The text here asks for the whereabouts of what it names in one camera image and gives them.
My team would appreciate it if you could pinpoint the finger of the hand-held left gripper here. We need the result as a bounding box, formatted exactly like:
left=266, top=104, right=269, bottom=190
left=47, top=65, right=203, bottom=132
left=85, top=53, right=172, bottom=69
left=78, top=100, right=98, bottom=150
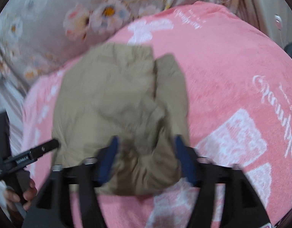
left=29, top=139, right=60, bottom=159

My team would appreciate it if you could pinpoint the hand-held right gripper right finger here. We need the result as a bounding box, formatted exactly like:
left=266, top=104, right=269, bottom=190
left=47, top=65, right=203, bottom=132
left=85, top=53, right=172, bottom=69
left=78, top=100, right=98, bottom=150
left=173, top=135, right=272, bottom=228

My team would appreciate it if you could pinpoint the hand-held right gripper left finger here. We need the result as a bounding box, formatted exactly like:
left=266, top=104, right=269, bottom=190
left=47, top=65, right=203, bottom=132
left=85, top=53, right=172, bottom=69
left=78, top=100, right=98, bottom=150
left=22, top=135, right=120, bottom=228

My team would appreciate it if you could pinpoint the khaki quilted jacket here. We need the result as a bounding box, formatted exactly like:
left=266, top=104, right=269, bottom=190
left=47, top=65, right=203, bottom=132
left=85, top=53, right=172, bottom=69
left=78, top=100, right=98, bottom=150
left=51, top=43, right=191, bottom=196

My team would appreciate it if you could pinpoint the person's left hand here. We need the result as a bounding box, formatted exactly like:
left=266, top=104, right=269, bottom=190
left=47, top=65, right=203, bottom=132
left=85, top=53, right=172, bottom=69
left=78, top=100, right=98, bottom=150
left=5, top=178, right=39, bottom=211

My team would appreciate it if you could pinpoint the grey satin cloth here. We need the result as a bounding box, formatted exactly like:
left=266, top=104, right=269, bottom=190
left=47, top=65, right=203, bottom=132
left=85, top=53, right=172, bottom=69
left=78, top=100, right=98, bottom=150
left=0, top=76, right=26, bottom=159

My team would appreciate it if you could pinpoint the pink patterned blanket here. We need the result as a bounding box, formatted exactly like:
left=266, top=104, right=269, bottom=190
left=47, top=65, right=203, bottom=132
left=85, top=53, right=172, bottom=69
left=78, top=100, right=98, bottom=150
left=20, top=1, right=292, bottom=228

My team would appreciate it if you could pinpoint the grey floral bedsheet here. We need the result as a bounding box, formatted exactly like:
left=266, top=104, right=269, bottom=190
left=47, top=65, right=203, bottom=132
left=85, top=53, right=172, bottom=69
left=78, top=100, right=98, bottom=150
left=0, top=0, right=234, bottom=93

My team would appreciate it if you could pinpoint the round metal fitting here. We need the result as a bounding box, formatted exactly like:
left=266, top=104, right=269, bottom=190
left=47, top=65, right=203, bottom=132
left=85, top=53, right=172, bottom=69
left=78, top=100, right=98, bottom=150
left=274, top=14, right=283, bottom=30

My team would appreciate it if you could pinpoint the beige curtain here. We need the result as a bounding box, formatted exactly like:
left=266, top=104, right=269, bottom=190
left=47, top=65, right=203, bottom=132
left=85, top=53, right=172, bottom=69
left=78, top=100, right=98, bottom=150
left=228, top=0, right=292, bottom=63

